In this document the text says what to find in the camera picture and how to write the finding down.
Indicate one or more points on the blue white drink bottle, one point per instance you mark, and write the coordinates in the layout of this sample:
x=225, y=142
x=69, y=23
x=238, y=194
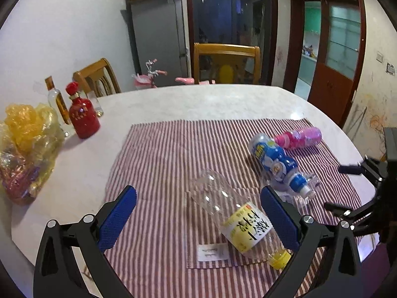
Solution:
x=283, y=171

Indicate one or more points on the red wooden kitchen door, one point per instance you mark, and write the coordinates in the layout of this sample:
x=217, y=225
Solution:
x=340, y=58

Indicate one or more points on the clear bottle yellow label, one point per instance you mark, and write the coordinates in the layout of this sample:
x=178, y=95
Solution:
x=240, y=221

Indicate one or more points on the yellow plastic bag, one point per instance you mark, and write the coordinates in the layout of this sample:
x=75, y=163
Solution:
x=31, y=139

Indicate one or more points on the pink drink bottle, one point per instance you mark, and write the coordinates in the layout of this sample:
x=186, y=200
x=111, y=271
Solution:
x=299, y=139

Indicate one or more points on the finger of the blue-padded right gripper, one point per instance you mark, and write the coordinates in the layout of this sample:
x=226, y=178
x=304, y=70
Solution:
x=339, y=211
x=350, y=169

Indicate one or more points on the white wall switch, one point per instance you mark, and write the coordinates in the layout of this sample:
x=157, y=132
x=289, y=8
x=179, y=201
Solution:
x=380, y=57

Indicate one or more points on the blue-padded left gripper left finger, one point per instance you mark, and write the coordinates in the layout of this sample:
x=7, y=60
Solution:
x=56, y=270

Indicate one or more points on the dark glass sliding door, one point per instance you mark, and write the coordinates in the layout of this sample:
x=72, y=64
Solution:
x=240, y=22

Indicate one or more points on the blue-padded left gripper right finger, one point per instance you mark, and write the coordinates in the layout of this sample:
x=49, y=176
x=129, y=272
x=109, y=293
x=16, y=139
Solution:
x=339, y=272

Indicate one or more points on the wooden chair far side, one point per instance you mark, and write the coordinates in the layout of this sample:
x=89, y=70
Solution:
x=228, y=62

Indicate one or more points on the pink child bicycle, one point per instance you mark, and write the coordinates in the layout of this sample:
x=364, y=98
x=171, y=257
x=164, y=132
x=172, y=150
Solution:
x=155, y=78

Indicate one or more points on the wooden chair at wall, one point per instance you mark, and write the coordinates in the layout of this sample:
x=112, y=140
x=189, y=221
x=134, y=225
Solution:
x=99, y=78

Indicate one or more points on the grey refrigerator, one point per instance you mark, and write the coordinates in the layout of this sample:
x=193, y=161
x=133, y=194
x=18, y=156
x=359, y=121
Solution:
x=158, y=31

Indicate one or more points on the small drinking glass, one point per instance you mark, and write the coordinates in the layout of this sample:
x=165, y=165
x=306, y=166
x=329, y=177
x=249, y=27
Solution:
x=97, y=107

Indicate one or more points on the red ceramic liquor bottle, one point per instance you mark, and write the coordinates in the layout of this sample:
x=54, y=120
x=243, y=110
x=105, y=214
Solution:
x=82, y=113

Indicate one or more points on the red striped placemat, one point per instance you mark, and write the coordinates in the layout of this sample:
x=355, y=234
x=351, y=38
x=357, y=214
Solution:
x=190, y=176

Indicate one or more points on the clear glass liquor bottle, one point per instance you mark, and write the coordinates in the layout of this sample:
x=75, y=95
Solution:
x=56, y=101

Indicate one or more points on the wall socket panel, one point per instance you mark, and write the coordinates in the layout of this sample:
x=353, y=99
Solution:
x=390, y=69

